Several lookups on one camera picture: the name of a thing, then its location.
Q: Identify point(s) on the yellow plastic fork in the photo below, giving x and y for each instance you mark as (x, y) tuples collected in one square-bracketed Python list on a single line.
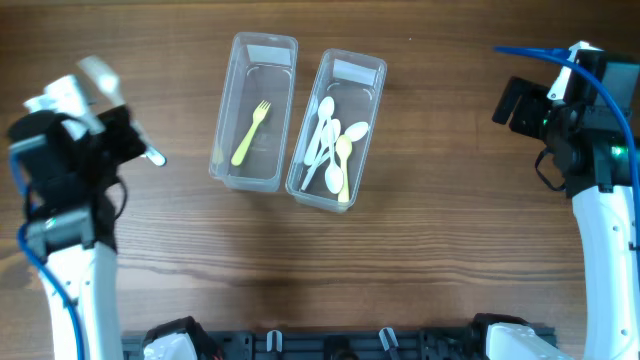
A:
[(258, 117)]

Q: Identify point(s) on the white plastic spoon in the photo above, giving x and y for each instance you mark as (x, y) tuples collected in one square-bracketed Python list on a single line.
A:
[(320, 150), (333, 174)]

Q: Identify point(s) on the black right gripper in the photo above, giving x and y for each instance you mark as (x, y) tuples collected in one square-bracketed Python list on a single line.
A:
[(516, 107)]

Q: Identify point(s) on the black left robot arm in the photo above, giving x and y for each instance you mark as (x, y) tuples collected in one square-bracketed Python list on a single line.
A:
[(64, 166)]

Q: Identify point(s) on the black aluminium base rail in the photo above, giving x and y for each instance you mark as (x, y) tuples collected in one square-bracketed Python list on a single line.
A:
[(423, 344)]

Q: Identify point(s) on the short white plastic fork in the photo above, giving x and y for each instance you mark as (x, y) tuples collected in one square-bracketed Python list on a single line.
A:
[(151, 152)]

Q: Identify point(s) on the yellow plastic spoon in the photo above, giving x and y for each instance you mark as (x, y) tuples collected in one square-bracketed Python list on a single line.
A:
[(343, 150)]

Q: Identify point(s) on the right clear plastic container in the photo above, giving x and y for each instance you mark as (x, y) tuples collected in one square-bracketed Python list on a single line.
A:
[(355, 82)]

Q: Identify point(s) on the white spoon thin handle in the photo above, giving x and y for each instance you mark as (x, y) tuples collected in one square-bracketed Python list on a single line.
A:
[(355, 132)]

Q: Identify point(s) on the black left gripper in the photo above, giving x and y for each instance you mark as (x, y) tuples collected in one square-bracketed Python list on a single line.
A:
[(125, 133)]

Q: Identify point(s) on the left clear plastic container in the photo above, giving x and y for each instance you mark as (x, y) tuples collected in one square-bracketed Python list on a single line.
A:
[(261, 67)]

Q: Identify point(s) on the clear plastic container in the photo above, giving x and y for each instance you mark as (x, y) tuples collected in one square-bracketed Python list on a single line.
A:
[(261, 67), (355, 82)]

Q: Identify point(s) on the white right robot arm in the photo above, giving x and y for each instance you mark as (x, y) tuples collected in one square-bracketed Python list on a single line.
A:
[(584, 122)]

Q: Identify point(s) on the white spoon wide handle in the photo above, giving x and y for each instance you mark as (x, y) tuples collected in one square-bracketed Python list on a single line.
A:
[(324, 112)]

